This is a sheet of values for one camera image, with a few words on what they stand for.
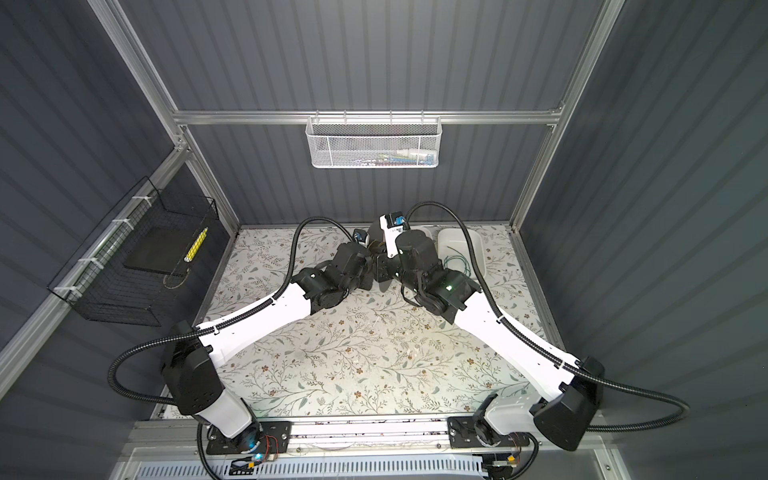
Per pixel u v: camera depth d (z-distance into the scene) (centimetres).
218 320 48
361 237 70
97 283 64
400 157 91
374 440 74
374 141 124
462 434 74
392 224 59
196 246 78
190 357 46
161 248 74
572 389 39
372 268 63
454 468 70
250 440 70
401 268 54
